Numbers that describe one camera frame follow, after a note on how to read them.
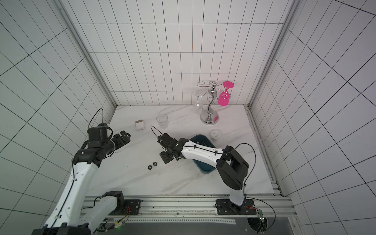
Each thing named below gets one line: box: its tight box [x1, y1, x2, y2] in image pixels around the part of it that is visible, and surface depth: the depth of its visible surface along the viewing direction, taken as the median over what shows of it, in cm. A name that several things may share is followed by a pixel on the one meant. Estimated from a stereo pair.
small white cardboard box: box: [134, 119, 146, 132], surface depth 109 cm
